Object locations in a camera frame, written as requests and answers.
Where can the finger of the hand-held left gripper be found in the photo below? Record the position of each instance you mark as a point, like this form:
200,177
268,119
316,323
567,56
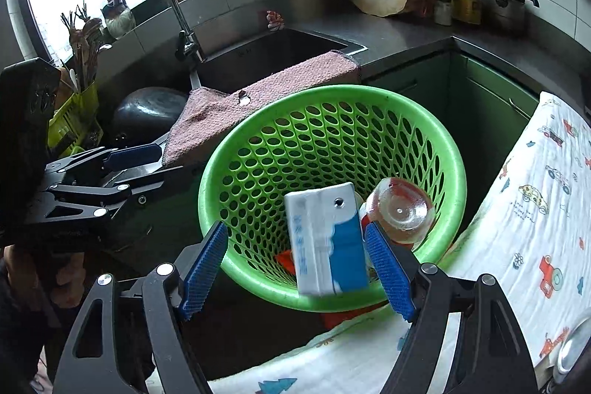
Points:
134,155
138,186

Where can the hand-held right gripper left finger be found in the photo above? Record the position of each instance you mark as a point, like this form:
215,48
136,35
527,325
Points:
203,269

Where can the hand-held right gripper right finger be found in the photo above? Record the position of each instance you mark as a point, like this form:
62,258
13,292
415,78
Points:
390,274

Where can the plastic bottle orange label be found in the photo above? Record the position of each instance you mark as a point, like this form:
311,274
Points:
401,209

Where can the white and blue milk carton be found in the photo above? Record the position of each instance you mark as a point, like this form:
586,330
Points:
323,246

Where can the red snack bag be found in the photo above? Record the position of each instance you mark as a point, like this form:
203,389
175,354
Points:
286,261

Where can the green plastic basket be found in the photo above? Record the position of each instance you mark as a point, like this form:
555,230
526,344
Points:
300,135

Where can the person's left hand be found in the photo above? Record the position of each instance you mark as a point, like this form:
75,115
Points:
69,278

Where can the black wok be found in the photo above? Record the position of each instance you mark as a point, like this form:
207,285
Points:
147,112

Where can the white printed blanket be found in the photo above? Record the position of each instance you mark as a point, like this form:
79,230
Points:
508,260

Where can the glass jar with plant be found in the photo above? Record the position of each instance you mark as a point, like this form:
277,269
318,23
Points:
119,21

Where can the pink dish cloth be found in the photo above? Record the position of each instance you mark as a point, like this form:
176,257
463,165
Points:
277,84

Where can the small red white ornament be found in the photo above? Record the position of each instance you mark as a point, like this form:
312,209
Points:
274,21

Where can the small white jar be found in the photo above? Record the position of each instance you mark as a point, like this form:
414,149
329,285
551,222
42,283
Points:
442,12

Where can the steel pressure cooker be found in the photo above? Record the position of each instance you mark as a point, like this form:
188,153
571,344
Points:
505,8

